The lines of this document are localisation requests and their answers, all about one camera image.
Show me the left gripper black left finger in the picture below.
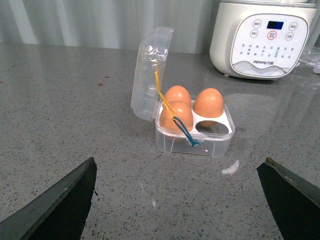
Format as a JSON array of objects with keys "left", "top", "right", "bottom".
[{"left": 0, "top": 157, "right": 97, "bottom": 240}]

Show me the brown egg front left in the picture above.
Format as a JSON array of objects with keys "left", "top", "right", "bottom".
[{"left": 159, "top": 100, "right": 194, "bottom": 142}]

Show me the brown egg back right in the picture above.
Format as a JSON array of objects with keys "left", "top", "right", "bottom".
[{"left": 193, "top": 88, "right": 224, "bottom": 118}]

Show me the clear plastic bag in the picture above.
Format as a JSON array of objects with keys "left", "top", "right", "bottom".
[{"left": 298, "top": 46, "right": 320, "bottom": 75}]

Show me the white Joyoung blender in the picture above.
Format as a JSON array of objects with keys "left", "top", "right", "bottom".
[{"left": 209, "top": 0, "right": 318, "bottom": 80}]

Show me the brown egg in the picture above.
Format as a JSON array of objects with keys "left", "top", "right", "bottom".
[
  {"left": 164, "top": 85, "right": 192, "bottom": 107},
  {"left": 193, "top": 88, "right": 224, "bottom": 118},
  {"left": 159, "top": 100, "right": 194, "bottom": 142}
]

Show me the clear plastic egg box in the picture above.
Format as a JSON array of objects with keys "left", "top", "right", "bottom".
[{"left": 131, "top": 26, "right": 235, "bottom": 158}]

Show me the blue rubber band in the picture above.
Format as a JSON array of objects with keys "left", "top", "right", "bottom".
[{"left": 172, "top": 116, "right": 200, "bottom": 147}]

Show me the brown egg back left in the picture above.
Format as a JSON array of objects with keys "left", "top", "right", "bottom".
[{"left": 164, "top": 85, "right": 192, "bottom": 107}]

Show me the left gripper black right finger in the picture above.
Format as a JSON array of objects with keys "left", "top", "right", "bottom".
[{"left": 256, "top": 157, "right": 320, "bottom": 240}]

